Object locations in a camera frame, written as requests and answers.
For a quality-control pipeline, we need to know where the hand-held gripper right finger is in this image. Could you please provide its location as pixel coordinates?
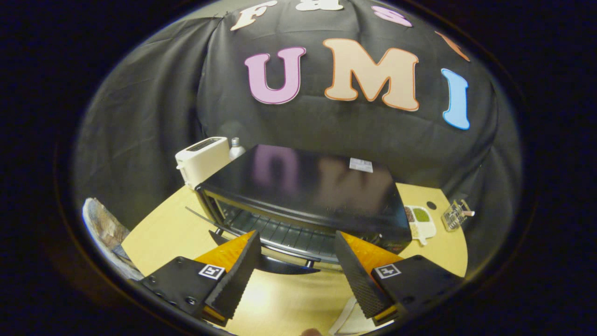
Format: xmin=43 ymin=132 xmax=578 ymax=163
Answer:
xmin=334 ymin=231 xmax=464 ymax=327

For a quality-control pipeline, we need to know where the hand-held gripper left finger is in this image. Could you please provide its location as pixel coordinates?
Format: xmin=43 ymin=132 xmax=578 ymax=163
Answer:
xmin=140 ymin=230 xmax=262 ymax=328

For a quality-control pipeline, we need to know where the black toaster oven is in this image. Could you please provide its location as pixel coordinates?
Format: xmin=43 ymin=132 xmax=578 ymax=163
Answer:
xmin=186 ymin=144 xmax=413 ymax=275

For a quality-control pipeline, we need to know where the white pop-up toaster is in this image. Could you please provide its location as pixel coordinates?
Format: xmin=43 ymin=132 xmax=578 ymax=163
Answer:
xmin=175 ymin=136 xmax=231 ymax=189

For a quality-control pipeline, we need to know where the white plate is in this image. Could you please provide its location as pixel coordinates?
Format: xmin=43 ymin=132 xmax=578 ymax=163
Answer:
xmin=328 ymin=296 xmax=374 ymax=336

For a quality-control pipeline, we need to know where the white divided spice tray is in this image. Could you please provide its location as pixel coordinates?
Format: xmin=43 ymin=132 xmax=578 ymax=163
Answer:
xmin=404 ymin=205 xmax=437 ymax=246

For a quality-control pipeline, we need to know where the silver capped bottle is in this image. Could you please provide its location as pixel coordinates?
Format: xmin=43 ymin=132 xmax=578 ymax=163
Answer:
xmin=228 ymin=137 xmax=246 ymax=161

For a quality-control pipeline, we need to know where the patterned cloth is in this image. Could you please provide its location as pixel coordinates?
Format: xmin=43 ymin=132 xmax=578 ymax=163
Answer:
xmin=82 ymin=197 xmax=145 ymax=281

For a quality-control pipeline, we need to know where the black backdrop cloth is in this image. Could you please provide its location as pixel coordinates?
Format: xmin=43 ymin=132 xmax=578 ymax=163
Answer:
xmin=74 ymin=0 xmax=523 ymax=276

